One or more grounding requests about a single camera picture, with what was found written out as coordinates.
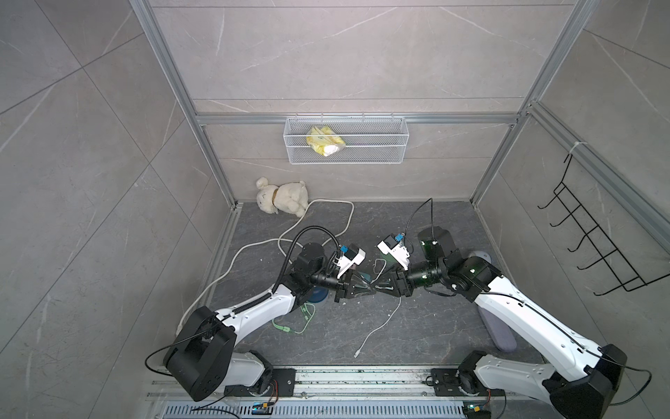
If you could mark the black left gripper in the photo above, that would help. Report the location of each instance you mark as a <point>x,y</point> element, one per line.
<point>352,284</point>

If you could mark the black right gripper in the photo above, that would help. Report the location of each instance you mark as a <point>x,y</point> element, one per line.
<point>401,285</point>

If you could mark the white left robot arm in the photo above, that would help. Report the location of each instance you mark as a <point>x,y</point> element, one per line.
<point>204,359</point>

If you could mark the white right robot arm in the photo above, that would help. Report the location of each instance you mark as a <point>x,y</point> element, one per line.
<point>579,378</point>

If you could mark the grey round alarm clock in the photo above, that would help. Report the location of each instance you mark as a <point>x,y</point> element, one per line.
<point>481,254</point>

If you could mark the cream plush toy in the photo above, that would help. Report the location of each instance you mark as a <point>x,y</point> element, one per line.
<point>291,198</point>

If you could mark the yellow crumpled bag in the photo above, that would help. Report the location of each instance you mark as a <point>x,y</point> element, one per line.
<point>324,141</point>

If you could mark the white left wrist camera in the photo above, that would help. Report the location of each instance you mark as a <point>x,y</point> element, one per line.
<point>350,256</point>

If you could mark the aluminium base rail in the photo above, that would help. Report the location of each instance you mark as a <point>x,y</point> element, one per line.
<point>347,392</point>

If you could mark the white wire mesh basket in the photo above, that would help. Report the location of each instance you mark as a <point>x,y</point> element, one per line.
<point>370,140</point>

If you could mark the black wall hook rack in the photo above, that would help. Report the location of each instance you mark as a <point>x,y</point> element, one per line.
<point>626,277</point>

